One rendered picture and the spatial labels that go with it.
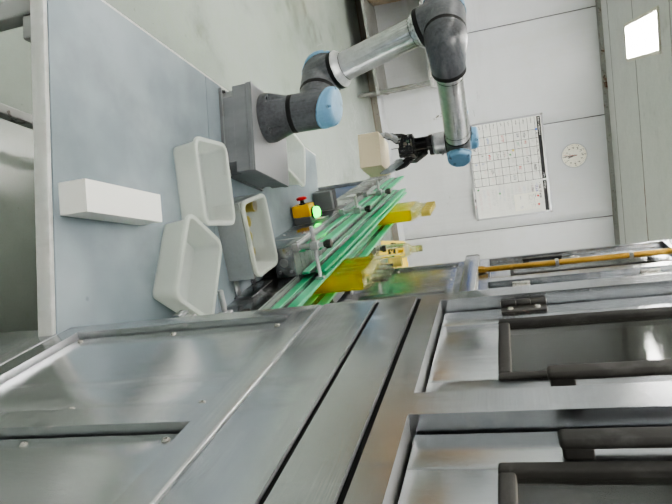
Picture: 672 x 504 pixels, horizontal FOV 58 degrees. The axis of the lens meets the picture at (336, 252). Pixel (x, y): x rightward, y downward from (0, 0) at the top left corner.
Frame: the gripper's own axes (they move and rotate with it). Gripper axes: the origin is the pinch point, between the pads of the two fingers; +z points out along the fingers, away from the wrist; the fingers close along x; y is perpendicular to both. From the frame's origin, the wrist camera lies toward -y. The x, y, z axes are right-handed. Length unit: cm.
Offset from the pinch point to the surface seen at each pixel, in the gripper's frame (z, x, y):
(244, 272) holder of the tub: 30, 42, 53
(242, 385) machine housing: -13, 65, 143
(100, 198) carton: 29, 32, 114
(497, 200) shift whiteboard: -23, -74, -559
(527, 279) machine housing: -46, 49, -17
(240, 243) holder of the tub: 30, 34, 56
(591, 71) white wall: -143, -201, -517
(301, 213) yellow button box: 31.7, 17.3, -1.2
